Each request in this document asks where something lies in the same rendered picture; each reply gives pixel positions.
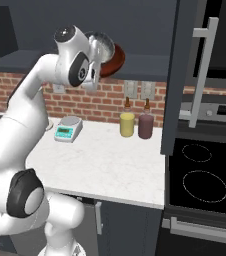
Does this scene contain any teal digital kitchen scale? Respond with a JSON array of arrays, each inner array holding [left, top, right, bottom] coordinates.
[[53, 115, 84, 144]]

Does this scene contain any black stove with hob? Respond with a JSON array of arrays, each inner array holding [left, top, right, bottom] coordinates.
[[154, 94, 226, 256]]

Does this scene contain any dark grey base cabinet door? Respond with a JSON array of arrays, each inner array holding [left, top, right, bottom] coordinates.
[[96, 199, 163, 256]]

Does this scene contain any yellow sauce bottle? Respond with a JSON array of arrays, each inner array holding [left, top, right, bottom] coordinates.
[[119, 96, 136, 138]]

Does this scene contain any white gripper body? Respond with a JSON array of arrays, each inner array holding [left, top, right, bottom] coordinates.
[[83, 77, 101, 94]]

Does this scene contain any silver oven door handle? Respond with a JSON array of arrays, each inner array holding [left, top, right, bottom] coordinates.
[[161, 216, 226, 247]]

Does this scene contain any silver cabinet door handle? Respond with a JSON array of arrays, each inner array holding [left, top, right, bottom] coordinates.
[[179, 17, 220, 129]]

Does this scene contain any dark red sauce bottle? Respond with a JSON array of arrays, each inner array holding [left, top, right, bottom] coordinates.
[[137, 97, 155, 140]]

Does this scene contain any silver round bowl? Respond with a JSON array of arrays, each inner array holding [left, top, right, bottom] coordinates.
[[84, 31, 116, 65]]

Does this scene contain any dark grey closed wall cabinet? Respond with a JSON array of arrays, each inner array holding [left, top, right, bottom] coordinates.
[[0, 5, 20, 65]]

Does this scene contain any white wall outlet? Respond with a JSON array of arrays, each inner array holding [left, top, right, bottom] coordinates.
[[140, 80, 156, 101], [52, 83, 66, 95], [123, 79, 139, 100]]

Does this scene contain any silver base cabinet handle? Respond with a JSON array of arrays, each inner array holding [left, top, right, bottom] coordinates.
[[94, 201, 105, 236]]

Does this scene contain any dark grey open wall cabinet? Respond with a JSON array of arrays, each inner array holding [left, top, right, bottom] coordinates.
[[0, 0, 180, 82]]

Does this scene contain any red-brown bowl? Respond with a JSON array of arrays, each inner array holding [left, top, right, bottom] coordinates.
[[99, 43, 127, 79]]

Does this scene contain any white round dish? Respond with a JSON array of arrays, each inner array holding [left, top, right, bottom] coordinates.
[[44, 118, 55, 132]]

